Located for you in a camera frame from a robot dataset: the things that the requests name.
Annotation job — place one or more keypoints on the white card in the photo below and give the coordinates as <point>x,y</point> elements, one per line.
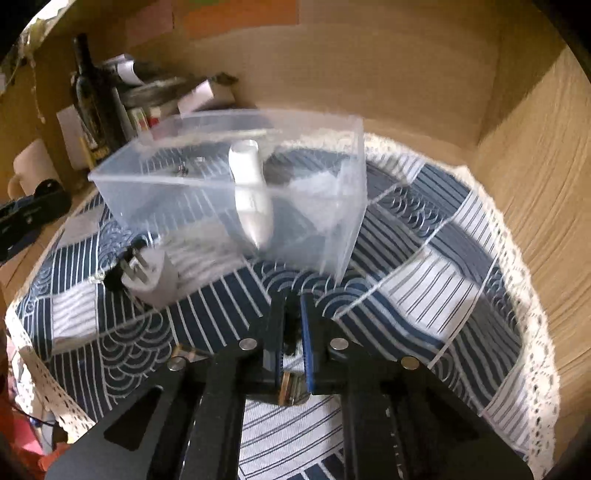
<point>208,95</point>

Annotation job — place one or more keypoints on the orange sticky note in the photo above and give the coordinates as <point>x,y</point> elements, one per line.
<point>206,19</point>

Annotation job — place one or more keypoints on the pink sticky note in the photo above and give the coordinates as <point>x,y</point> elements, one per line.
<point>149,22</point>

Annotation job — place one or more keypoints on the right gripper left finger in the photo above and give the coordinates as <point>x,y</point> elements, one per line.
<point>185,420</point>

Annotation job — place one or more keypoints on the white plug adapter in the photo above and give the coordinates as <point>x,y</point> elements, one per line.
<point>150,277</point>

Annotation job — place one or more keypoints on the blue white patterned cloth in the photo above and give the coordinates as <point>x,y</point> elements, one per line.
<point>435,274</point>

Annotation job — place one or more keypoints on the dark wine bottle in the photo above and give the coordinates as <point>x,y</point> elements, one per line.
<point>94,102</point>

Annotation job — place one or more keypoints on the white handheld massager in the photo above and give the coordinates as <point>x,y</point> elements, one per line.
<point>252,202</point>

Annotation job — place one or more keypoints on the pink mug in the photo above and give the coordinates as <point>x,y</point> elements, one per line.
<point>31,167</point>

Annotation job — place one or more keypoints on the clear plastic storage box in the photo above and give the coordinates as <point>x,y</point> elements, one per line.
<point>277,185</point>

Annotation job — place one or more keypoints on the stack of papers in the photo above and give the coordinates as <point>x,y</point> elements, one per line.
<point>145,95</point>

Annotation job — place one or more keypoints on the silver metal clip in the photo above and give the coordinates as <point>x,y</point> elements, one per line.
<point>293,389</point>

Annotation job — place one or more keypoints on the white paper note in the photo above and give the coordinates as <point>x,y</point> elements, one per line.
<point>74,140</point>

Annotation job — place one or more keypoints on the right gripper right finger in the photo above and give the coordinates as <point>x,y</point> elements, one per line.
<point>398,419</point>

